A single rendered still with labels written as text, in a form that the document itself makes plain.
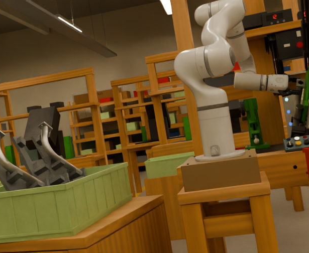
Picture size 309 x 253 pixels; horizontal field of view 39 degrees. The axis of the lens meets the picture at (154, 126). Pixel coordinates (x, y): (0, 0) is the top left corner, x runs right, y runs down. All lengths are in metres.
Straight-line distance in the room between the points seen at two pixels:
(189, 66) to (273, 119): 1.02
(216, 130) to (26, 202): 0.71
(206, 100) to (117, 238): 0.59
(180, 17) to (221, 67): 1.07
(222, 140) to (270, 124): 0.96
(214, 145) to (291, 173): 0.47
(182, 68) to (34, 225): 0.76
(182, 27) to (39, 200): 1.50
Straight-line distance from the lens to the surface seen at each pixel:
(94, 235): 1.48
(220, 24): 1.84
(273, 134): 2.56
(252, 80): 2.26
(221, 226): 1.59
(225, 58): 1.61
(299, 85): 2.28
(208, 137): 1.63
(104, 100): 11.97
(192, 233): 1.59
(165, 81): 9.25
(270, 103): 2.56
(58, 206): 1.48
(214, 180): 1.56
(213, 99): 1.62
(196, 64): 1.64
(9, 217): 1.58
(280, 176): 1.98
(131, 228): 1.71
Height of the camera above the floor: 1.09
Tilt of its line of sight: level
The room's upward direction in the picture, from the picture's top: 9 degrees counter-clockwise
